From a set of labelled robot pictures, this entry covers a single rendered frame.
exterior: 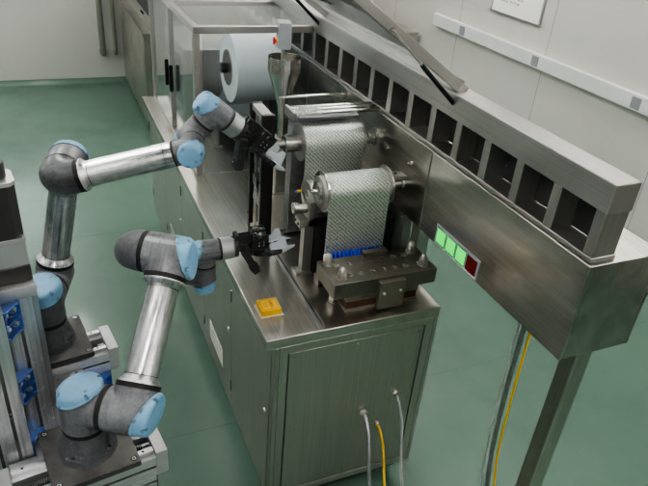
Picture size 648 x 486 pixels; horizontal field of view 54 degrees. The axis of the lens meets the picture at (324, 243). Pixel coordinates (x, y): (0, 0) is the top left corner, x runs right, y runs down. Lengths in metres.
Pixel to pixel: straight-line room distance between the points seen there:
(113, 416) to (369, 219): 1.11
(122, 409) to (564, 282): 1.17
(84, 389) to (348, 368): 0.96
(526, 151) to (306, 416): 1.22
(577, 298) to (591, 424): 1.79
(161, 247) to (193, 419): 1.46
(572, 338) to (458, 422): 1.49
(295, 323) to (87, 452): 0.76
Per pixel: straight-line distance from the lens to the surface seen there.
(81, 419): 1.75
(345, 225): 2.25
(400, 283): 2.21
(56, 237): 2.16
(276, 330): 2.11
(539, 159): 1.76
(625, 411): 3.62
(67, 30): 7.51
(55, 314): 2.16
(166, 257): 1.73
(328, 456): 2.60
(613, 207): 1.62
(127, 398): 1.70
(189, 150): 1.82
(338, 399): 2.39
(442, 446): 3.07
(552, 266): 1.77
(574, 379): 2.08
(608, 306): 1.82
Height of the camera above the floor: 2.22
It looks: 30 degrees down
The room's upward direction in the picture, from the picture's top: 5 degrees clockwise
